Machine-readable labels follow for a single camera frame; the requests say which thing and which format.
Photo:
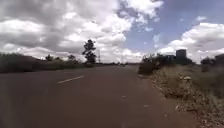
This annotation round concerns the tall dark tree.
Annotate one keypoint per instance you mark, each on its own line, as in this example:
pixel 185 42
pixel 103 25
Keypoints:
pixel 89 51

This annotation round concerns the dark roadside bush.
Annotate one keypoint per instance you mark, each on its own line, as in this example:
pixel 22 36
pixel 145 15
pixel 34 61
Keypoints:
pixel 150 65

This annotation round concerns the dark asphalt road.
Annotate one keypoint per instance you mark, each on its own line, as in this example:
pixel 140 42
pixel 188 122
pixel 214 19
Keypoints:
pixel 96 103

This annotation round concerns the tall grey building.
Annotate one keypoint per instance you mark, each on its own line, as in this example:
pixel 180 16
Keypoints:
pixel 181 54

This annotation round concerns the row of dark bushes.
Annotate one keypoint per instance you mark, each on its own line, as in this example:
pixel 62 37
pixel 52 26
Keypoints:
pixel 33 62

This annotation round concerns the dry grass verge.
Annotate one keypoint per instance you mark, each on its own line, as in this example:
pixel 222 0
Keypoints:
pixel 196 90

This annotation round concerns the distant dark trees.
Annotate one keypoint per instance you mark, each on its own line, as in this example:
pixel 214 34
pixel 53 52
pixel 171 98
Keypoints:
pixel 213 61

